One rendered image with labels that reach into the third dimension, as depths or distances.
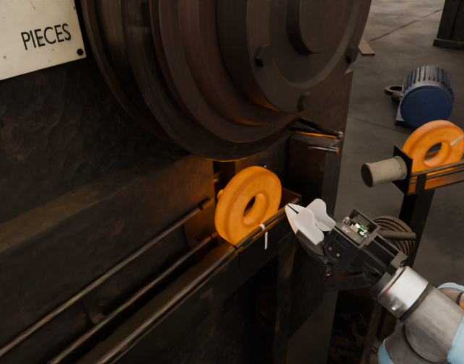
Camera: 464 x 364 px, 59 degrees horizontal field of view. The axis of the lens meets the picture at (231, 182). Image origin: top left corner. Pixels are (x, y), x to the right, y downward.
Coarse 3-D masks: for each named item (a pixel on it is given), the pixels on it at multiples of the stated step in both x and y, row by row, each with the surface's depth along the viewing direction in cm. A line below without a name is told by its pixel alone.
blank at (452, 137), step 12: (420, 132) 97; (432, 132) 96; (444, 132) 97; (456, 132) 97; (408, 144) 98; (420, 144) 97; (432, 144) 98; (444, 144) 101; (456, 144) 100; (420, 156) 99; (444, 156) 102; (456, 156) 102; (420, 168) 101; (432, 180) 104
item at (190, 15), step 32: (160, 0) 42; (192, 0) 43; (160, 32) 43; (192, 32) 45; (160, 64) 46; (192, 64) 47; (192, 96) 50; (224, 96) 51; (224, 128) 56; (256, 128) 62
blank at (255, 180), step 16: (240, 176) 74; (256, 176) 74; (272, 176) 78; (224, 192) 74; (240, 192) 73; (256, 192) 76; (272, 192) 80; (224, 208) 73; (240, 208) 75; (256, 208) 82; (272, 208) 83; (224, 224) 74; (240, 224) 77; (256, 224) 81
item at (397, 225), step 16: (368, 224) 111; (384, 224) 105; (400, 224) 106; (400, 240) 102; (368, 288) 97; (336, 304) 111; (352, 304) 107; (368, 304) 103; (336, 320) 114; (352, 320) 110; (368, 320) 106; (336, 336) 117; (352, 336) 113; (368, 336) 110; (336, 352) 121; (352, 352) 116; (368, 352) 118
